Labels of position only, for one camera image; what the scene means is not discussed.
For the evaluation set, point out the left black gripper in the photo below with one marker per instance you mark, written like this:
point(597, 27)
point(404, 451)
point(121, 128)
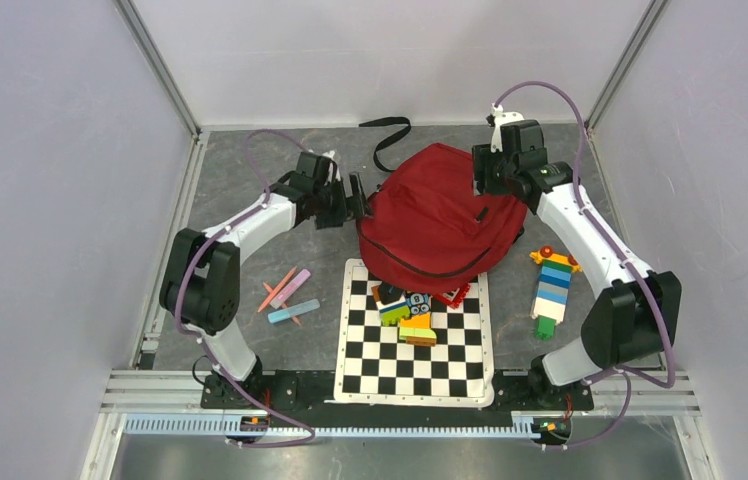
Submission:
point(348, 208)

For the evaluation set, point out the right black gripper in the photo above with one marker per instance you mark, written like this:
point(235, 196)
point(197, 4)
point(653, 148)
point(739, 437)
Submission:
point(482, 159)

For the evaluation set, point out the pink highlighter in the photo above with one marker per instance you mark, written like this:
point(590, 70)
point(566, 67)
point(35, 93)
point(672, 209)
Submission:
point(290, 288)

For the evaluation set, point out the red backpack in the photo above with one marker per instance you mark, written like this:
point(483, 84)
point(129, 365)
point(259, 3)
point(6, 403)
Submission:
point(428, 232)

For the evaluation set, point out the orange pencil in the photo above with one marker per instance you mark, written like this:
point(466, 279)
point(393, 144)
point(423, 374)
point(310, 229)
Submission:
point(273, 292)

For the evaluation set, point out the light blue highlighter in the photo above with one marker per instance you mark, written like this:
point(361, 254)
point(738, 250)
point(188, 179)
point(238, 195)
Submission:
point(293, 311)

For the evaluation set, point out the red plastic card box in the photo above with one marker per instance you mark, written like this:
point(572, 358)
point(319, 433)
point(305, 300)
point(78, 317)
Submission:
point(455, 298)

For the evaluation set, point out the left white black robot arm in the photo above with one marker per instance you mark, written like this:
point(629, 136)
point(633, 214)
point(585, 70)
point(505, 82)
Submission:
point(202, 278)

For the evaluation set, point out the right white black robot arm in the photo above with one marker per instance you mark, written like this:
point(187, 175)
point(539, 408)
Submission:
point(636, 309)

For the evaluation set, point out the brown blue green block stack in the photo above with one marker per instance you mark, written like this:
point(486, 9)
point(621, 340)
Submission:
point(391, 304)

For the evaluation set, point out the blue owl number block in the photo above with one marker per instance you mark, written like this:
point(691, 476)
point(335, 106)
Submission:
point(418, 303)

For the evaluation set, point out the green yellow orange block stack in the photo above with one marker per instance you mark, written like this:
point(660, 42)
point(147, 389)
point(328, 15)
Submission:
point(417, 330)

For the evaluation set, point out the long striped block tower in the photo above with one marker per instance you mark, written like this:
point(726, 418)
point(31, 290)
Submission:
point(554, 280)

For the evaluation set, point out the black white chessboard mat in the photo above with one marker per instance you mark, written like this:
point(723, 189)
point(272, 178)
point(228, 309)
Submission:
point(450, 366)

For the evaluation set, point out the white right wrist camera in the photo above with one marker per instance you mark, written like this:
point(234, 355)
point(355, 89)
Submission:
point(504, 130)

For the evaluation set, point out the blue toothed cable rail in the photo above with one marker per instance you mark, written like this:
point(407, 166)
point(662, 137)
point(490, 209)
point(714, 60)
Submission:
point(234, 425)

